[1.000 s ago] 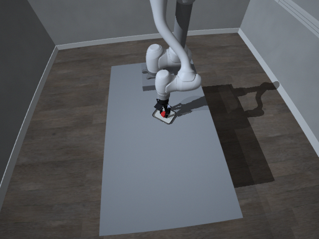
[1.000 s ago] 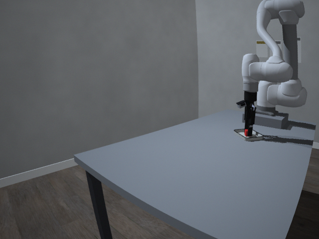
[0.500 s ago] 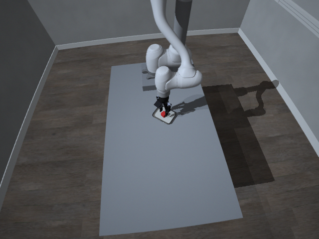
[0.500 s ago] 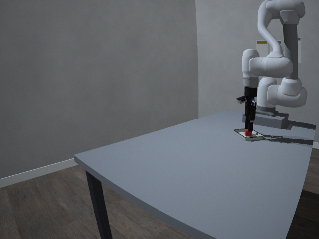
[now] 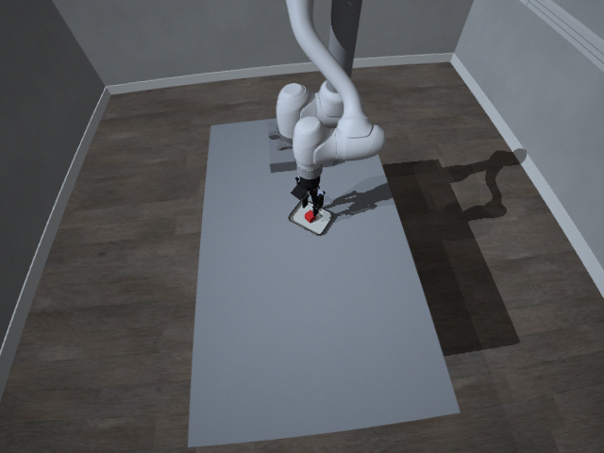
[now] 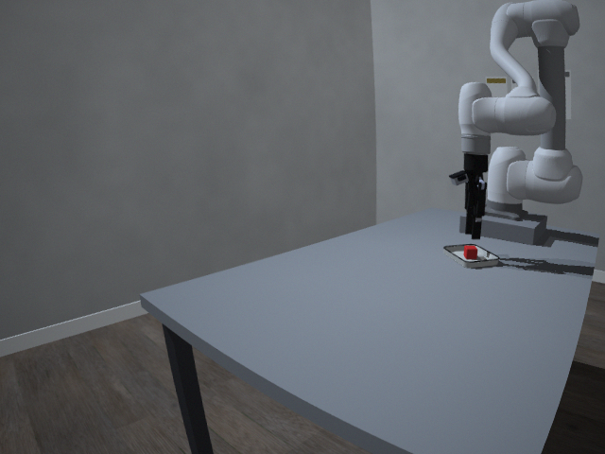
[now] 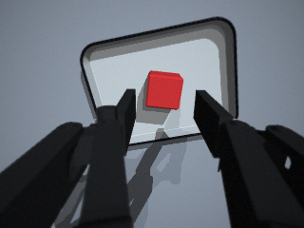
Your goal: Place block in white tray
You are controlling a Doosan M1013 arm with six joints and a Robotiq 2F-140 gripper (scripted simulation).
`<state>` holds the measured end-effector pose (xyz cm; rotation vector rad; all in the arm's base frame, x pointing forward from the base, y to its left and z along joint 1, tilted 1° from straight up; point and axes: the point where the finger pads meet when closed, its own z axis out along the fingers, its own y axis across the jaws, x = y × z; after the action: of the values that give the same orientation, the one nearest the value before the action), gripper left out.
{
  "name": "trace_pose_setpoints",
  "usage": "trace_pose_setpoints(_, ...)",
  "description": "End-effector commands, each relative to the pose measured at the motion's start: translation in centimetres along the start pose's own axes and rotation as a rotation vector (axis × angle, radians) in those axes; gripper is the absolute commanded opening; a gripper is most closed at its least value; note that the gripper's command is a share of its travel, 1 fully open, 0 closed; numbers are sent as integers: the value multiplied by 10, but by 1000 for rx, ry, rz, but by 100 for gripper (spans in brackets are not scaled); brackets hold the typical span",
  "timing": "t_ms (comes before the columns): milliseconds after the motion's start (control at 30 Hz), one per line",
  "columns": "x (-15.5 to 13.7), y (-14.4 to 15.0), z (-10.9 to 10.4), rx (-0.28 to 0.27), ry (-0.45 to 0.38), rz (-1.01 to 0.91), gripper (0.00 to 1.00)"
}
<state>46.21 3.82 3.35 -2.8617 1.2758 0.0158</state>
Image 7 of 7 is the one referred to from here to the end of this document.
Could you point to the red block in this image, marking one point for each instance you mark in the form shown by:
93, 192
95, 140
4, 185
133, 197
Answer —
164, 90

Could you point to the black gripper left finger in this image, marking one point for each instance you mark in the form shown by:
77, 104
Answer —
35, 187

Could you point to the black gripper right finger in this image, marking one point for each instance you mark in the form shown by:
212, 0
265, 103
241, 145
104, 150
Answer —
257, 196

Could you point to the white tray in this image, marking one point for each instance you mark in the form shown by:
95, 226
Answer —
203, 52

